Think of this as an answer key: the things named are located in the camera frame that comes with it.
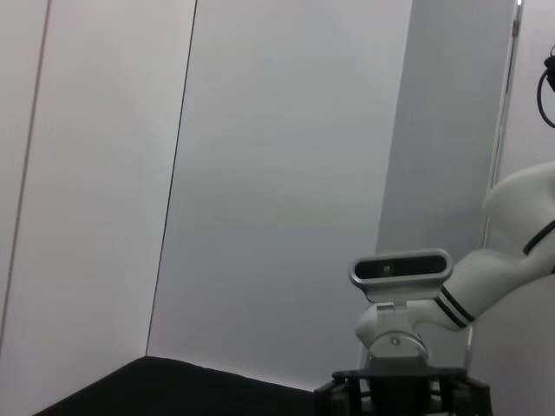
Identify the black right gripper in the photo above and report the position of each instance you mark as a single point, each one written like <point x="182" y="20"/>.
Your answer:
<point x="403" y="392"/>

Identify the silver vertical metal frame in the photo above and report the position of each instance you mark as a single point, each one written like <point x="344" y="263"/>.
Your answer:
<point x="505" y="130"/>

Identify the black tablecloth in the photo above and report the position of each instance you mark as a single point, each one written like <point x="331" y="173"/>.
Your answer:
<point x="182" y="390"/>

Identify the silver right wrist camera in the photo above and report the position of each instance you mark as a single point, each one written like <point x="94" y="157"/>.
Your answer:
<point x="401" y="273"/>

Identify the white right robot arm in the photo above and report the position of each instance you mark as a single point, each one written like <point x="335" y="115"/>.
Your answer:
<point x="511" y="225"/>

